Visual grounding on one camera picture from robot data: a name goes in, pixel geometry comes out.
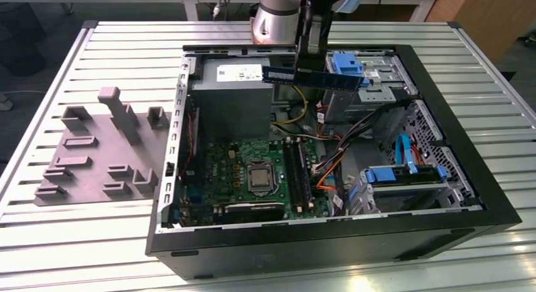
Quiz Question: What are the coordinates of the black case fan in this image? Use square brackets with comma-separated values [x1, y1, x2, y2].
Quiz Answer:
[184, 95, 201, 180]

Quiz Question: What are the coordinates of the black graphics card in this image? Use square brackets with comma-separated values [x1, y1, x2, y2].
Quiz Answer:
[210, 200, 285, 225]

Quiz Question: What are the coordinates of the black PC case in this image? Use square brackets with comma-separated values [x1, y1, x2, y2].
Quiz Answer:
[144, 43, 524, 280]

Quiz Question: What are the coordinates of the black CPU socket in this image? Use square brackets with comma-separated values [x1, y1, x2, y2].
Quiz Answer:
[244, 161, 278, 196]

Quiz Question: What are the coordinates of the red black twisted wire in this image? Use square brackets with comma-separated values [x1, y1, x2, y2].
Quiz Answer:
[178, 111, 198, 180]

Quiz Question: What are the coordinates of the red orange wire bundle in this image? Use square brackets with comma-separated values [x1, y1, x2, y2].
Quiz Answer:
[313, 99, 342, 141]

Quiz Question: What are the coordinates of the black wire bundle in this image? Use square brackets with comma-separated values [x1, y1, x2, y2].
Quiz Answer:
[334, 105, 405, 167]

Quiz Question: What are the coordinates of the blue VGA port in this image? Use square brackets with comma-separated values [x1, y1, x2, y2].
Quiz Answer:
[165, 207, 184, 227]

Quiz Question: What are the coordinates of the grey power supply unit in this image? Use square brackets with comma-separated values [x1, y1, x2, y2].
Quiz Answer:
[190, 58, 276, 142]

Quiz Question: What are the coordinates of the green motherboard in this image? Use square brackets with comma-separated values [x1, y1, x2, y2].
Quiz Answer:
[181, 138, 332, 225]

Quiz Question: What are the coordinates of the blue disk carrier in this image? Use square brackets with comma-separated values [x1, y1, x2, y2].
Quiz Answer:
[325, 52, 373, 88]
[365, 165, 448, 185]

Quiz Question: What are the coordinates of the wooden cabinet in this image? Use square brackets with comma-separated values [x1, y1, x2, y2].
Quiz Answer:
[424, 0, 536, 65]

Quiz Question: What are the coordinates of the silver CPU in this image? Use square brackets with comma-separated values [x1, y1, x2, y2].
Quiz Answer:
[249, 170, 272, 187]

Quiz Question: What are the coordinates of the silver disk bay cage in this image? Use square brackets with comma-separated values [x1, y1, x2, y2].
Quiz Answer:
[358, 165, 464, 214]
[324, 51, 420, 125]

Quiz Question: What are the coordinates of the blue flat data wire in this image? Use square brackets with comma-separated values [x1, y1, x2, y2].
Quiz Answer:
[394, 133, 420, 175]

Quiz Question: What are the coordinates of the grey parts rack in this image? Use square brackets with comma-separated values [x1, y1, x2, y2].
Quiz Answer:
[33, 86, 174, 208]

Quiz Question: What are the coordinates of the yellow wire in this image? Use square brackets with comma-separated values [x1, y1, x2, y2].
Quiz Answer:
[269, 84, 309, 126]

